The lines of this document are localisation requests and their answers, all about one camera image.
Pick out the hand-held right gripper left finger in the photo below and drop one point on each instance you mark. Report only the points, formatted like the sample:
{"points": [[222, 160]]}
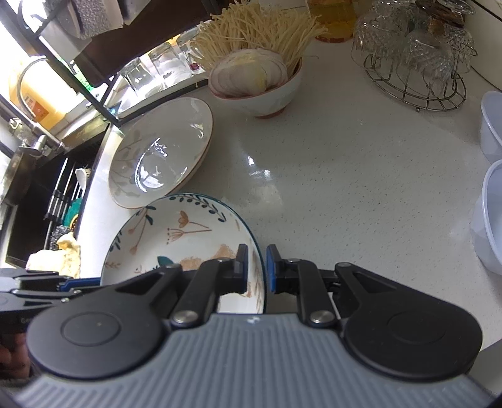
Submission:
{"points": [[242, 270]]}

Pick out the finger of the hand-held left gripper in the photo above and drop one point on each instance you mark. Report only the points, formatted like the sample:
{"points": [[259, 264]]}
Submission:
{"points": [[84, 283], [35, 299]]}

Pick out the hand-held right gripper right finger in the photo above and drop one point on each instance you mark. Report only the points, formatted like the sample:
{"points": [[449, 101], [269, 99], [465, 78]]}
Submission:
{"points": [[271, 270]]}

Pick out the blue-rimmed floral bowl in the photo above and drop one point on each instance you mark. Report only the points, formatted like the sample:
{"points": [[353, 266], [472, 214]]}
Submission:
{"points": [[176, 231]]}

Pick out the person's left hand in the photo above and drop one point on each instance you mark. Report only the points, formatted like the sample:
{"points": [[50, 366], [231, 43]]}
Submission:
{"points": [[11, 359]]}

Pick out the yellow cleaning cloth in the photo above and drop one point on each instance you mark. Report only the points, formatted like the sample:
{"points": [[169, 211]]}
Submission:
{"points": [[55, 261]]}

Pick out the steel wool scrubber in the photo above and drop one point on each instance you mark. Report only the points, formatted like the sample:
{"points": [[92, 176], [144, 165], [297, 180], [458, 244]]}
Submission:
{"points": [[57, 235]]}

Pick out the teal sponge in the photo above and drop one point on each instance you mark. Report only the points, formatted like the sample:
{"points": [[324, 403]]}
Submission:
{"points": [[73, 214]]}

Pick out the leaf-pattern ceramic plate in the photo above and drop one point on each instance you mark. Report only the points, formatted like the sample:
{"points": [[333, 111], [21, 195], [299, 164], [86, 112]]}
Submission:
{"points": [[160, 151]]}

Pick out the chrome sink faucet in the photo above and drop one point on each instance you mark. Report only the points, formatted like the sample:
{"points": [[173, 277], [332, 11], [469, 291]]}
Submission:
{"points": [[37, 143]]}

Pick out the white ceramic bowl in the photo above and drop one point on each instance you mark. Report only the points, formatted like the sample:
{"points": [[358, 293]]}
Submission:
{"points": [[266, 100]]}

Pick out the yellow plastic jug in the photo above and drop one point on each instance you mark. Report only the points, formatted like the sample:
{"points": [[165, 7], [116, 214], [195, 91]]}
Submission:
{"points": [[43, 98]]}

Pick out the sliced white vegetable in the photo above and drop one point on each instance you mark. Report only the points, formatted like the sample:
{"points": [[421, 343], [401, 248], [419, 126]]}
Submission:
{"points": [[251, 72]]}

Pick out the black metal dish rack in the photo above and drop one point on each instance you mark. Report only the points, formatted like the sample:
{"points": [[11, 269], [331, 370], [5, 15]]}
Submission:
{"points": [[78, 84]]}

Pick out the clear drinking glass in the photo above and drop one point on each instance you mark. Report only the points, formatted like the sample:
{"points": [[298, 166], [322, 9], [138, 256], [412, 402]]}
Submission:
{"points": [[165, 64], [188, 51], [137, 76]]}

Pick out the translucent plastic container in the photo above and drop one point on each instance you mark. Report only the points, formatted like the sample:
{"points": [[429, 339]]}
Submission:
{"points": [[493, 125], [490, 219]]}

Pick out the bunch of enoki mushrooms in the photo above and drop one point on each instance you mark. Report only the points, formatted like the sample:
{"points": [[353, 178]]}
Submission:
{"points": [[255, 29]]}

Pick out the patterned glass cup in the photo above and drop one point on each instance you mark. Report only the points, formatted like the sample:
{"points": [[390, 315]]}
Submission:
{"points": [[461, 45], [425, 59], [372, 37]]}

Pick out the yellow oil bottle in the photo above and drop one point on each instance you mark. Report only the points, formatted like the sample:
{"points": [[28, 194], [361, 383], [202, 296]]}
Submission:
{"points": [[333, 19]]}

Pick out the grey towel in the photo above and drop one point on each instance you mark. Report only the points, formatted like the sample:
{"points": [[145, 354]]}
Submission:
{"points": [[92, 15]]}

